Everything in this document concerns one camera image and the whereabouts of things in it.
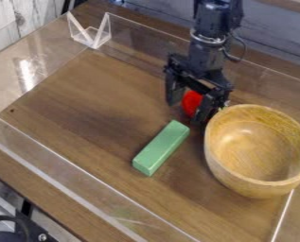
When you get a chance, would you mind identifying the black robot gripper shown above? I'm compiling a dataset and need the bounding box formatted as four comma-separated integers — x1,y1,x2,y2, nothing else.
165,29,233,125

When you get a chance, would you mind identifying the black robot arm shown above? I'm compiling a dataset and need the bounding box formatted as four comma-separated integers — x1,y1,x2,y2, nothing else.
165,0,243,124

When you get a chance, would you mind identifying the wooden bowl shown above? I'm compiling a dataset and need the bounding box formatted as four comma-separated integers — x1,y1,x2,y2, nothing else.
204,104,300,199

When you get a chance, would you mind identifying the black metal clamp base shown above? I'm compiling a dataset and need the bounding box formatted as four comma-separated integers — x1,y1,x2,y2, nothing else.
0,211,59,242

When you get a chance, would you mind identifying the black cable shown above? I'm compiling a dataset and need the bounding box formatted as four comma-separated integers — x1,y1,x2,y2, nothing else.
0,212,31,242

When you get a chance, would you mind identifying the green rectangular block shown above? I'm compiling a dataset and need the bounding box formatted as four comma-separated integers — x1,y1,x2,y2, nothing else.
132,120,190,177

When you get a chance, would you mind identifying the clear acrylic enclosure wall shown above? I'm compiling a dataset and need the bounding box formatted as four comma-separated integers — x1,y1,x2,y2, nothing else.
0,13,300,242

